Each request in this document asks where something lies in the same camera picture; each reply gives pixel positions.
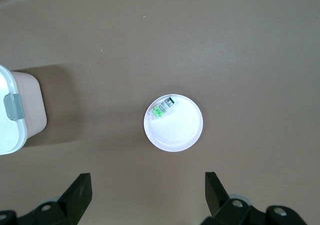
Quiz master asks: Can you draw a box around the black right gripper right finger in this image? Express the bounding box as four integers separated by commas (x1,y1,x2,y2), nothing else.
201,171,307,225

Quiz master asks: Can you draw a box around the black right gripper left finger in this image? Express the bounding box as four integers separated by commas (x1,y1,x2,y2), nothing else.
0,172,93,225

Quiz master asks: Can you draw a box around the pale pink round plate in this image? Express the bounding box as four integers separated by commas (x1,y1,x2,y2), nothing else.
143,93,204,153

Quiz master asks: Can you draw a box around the pink box with white lid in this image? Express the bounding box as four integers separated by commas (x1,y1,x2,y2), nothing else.
0,64,48,156

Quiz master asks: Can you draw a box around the green and clear switch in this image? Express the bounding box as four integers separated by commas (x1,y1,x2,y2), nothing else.
148,97,175,121

